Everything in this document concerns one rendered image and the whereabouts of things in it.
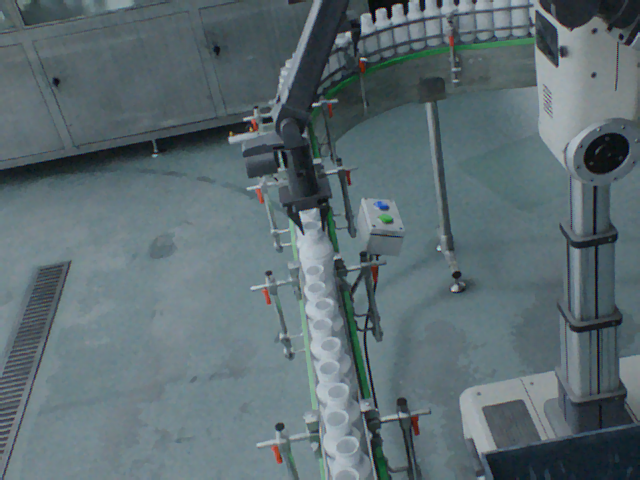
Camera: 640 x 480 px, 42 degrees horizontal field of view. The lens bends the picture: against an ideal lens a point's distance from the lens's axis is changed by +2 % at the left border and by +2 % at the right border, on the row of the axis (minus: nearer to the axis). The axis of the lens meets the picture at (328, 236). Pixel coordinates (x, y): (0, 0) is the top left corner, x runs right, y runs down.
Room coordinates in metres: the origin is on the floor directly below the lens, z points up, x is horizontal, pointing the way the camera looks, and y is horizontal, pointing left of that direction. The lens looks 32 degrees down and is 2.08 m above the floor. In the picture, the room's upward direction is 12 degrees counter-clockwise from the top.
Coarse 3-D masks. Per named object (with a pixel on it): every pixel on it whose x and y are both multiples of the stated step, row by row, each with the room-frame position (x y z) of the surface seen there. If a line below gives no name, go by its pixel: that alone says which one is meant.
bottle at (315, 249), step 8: (304, 224) 1.39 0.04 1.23; (312, 224) 1.40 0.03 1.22; (320, 224) 1.38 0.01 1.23; (304, 232) 1.38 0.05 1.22; (312, 232) 1.37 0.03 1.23; (320, 232) 1.37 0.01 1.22; (304, 240) 1.38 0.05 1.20; (312, 240) 1.36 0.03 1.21; (320, 240) 1.37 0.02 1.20; (328, 240) 1.39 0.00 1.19; (304, 248) 1.37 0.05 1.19; (312, 248) 1.36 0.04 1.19; (320, 248) 1.36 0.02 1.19; (328, 248) 1.36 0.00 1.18; (304, 256) 1.36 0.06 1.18; (312, 256) 1.35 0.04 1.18; (320, 256) 1.35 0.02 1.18; (328, 256) 1.36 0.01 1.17; (304, 264) 1.36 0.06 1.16; (312, 264) 1.35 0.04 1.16; (320, 264) 1.35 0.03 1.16; (328, 264) 1.36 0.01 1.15; (328, 272) 1.36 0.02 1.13
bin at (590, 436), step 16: (592, 432) 0.98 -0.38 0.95; (608, 432) 0.97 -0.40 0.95; (624, 432) 0.97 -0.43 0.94; (512, 448) 0.98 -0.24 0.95; (528, 448) 0.98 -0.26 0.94; (544, 448) 0.98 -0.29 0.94; (560, 448) 0.97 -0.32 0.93; (576, 448) 0.97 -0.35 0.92; (592, 448) 0.97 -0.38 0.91; (608, 448) 0.97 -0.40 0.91; (624, 448) 0.97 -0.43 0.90; (496, 464) 0.98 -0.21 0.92; (512, 464) 0.98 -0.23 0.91; (528, 464) 0.98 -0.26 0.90; (544, 464) 0.98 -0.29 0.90; (560, 464) 0.97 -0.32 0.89; (576, 464) 0.97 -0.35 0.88; (592, 464) 0.97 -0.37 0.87; (608, 464) 0.97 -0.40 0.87; (624, 464) 0.97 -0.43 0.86
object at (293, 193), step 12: (312, 168) 1.38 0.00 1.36; (288, 180) 1.37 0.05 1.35; (300, 180) 1.36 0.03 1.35; (312, 180) 1.36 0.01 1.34; (324, 180) 1.41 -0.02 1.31; (288, 192) 1.39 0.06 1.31; (300, 192) 1.36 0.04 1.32; (312, 192) 1.36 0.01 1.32; (324, 192) 1.36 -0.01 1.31; (288, 204) 1.35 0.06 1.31
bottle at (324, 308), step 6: (318, 300) 1.22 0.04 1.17; (324, 300) 1.22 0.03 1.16; (330, 300) 1.21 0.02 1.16; (318, 306) 1.22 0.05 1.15; (324, 306) 1.22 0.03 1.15; (330, 306) 1.21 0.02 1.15; (318, 312) 1.19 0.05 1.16; (324, 312) 1.19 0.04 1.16; (330, 312) 1.19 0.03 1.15; (318, 318) 1.19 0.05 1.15; (330, 318) 1.19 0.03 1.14; (336, 318) 1.20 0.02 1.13; (342, 318) 1.21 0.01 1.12; (336, 324) 1.19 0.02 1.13; (342, 324) 1.19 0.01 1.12; (336, 330) 1.18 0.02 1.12; (342, 330) 1.19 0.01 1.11; (342, 336) 1.19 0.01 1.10; (348, 348) 1.20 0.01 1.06; (348, 354) 1.19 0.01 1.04
